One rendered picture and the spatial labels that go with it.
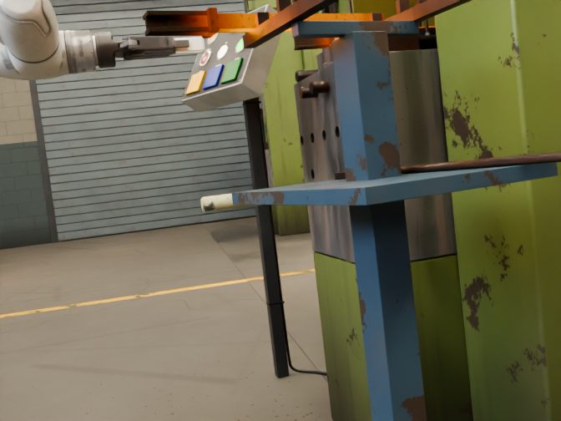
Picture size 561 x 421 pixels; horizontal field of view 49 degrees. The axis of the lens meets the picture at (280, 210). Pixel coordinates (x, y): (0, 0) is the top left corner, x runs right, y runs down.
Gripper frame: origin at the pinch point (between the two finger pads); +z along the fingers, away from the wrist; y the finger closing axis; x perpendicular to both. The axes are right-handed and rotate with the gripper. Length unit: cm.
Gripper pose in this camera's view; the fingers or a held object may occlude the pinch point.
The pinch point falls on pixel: (188, 45)
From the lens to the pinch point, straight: 144.4
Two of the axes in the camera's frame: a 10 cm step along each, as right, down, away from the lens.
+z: 9.6, -1.3, 2.7
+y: 2.7, 0.4, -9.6
